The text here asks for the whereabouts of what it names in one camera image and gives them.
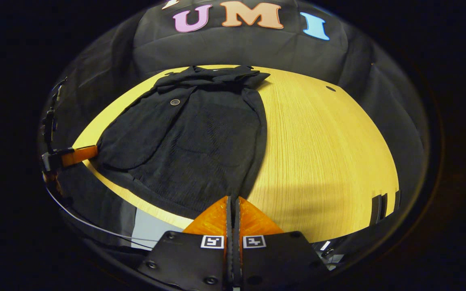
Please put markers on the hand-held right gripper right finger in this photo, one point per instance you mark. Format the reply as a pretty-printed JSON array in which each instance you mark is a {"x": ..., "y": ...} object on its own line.
[{"x": 273, "y": 258}]

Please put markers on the black upright bars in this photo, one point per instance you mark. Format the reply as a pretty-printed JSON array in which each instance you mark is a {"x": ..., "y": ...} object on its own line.
[{"x": 380, "y": 208}]

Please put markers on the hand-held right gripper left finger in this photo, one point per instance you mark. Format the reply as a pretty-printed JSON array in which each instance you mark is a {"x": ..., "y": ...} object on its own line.
[{"x": 192, "y": 258}]

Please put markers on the black button shirt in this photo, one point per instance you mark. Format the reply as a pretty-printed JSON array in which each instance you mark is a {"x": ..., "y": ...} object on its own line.
[{"x": 192, "y": 141}]

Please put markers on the black backdrop cloth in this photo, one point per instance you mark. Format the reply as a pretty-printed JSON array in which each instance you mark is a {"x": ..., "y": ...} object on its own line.
[{"x": 233, "y": 48}]

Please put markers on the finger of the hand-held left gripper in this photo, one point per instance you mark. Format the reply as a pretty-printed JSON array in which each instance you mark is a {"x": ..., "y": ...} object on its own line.
[{"x": 80, "y": 155}]

